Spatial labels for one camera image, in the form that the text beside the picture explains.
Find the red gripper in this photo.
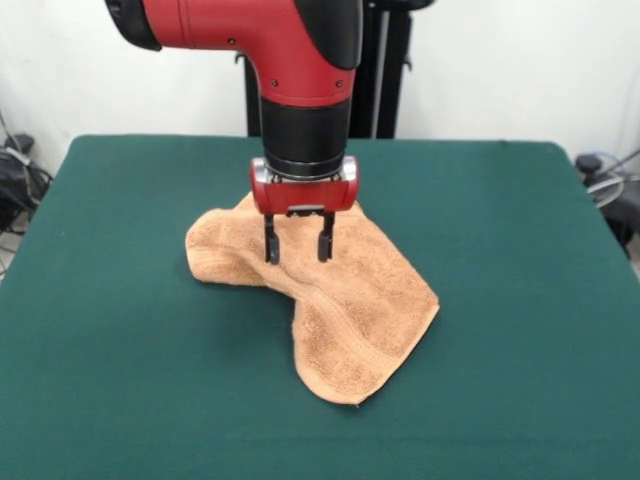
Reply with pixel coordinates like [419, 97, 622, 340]
[249, 155, 360, 265]

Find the dark green table cloth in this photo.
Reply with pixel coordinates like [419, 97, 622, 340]
[0, 133, 640, 480]

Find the black wheeled stand base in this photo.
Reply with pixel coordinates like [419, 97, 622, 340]
[573, 152, 640, 261]

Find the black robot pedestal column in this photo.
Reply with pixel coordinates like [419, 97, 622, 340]
[233, 0, 416, 140]

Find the black cable tangle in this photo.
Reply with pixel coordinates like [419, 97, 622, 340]
[0, 132, 55, 236]

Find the orange terry towel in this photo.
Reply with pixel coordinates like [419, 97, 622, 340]
[183, 192, 441, 406]

